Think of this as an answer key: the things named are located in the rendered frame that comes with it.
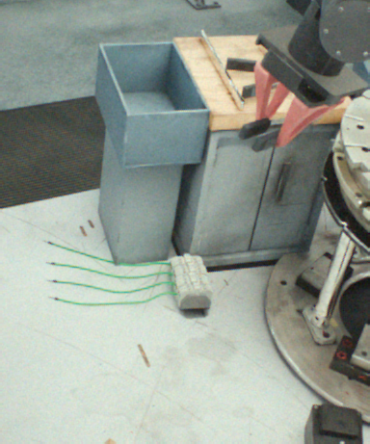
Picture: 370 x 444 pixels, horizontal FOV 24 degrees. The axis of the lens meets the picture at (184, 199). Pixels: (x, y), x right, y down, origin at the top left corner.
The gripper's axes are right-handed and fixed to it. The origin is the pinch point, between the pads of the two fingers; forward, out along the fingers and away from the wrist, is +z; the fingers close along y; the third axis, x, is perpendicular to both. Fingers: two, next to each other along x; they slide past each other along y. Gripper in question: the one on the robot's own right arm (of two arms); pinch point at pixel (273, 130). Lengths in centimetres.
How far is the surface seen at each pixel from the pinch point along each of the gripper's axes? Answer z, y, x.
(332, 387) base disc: 32.2, 18.2, 15.6
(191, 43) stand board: 11.9, -27.4, 21.4
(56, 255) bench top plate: 43.5, -22.4, 5.0
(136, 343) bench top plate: 40.5, -3.2, 2.9
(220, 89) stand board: 11.0, -17.1, 16.4
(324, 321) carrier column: 29.9, 10.8, 21.2
